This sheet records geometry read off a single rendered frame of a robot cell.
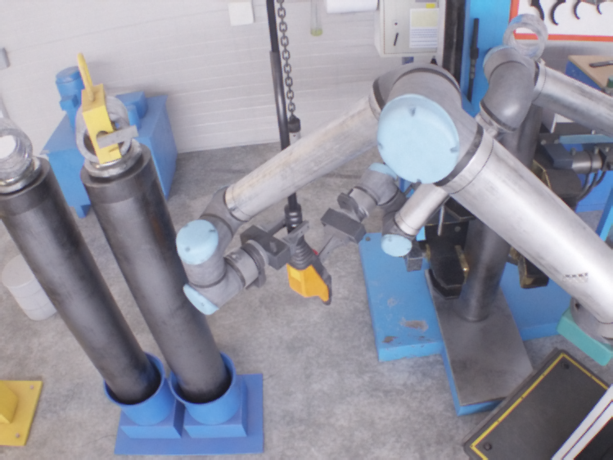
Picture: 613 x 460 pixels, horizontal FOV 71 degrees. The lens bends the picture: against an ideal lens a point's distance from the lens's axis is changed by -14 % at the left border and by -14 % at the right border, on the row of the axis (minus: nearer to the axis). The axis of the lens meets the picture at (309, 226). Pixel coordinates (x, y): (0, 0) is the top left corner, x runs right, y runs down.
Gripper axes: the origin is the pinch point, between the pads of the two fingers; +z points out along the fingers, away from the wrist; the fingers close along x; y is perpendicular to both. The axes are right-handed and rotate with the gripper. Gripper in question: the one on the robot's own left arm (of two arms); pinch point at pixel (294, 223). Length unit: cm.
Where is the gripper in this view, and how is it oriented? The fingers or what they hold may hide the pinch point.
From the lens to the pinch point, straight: 128.4
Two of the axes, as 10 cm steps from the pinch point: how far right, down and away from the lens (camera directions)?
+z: 6.6, -5.4, 5.2
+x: -7.5, -4.0, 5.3
